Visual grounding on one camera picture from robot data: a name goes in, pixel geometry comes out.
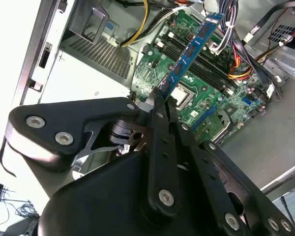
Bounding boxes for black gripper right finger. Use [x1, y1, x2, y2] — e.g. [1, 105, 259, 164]
[167, 97, 295, 236]

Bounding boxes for blue RAM stick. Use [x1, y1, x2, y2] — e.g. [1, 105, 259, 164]
[158, 13, 223, 99]

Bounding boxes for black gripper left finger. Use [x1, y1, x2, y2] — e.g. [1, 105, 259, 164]
[4, 88, 183, 217]

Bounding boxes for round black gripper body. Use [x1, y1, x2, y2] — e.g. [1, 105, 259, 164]
[36, 149, 221, 236]

